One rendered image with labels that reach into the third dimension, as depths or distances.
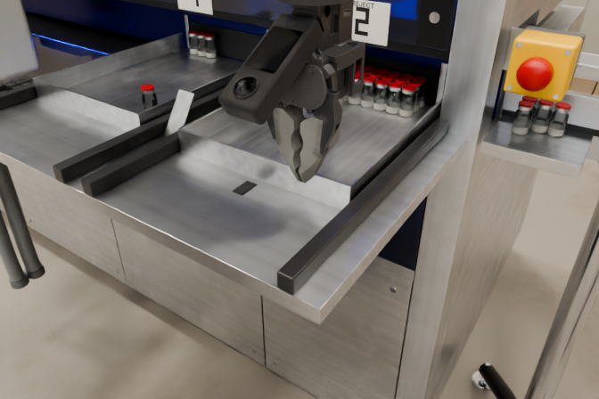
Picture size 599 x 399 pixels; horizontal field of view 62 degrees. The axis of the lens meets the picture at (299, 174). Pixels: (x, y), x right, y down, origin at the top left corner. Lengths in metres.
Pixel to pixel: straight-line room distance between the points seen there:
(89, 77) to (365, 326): 0.72
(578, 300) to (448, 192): 0.35
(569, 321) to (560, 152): 0.41
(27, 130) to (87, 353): 0.96
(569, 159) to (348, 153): 0.29
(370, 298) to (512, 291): 0.92
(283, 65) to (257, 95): 0.04
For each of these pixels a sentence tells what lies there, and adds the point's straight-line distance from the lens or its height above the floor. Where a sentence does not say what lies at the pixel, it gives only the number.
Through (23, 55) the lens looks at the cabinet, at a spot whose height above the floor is 0.85.
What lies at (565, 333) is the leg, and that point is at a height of 0.47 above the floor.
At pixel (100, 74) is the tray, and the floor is 0.89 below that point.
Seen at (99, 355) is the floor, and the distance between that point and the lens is 1.66.
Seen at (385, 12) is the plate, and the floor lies 1.04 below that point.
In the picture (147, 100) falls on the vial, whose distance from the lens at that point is 0.80.
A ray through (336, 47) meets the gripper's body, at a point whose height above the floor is 1.05.
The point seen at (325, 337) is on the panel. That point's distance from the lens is 1.17.
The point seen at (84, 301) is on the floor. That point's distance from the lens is 1.84.
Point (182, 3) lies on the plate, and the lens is 1.00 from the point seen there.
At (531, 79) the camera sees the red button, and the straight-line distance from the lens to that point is 0.67.
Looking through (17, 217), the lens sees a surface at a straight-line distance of 1.57.
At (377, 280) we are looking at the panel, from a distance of 0.98.
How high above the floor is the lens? 1.21
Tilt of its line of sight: 31 degrees down
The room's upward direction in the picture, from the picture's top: straight up
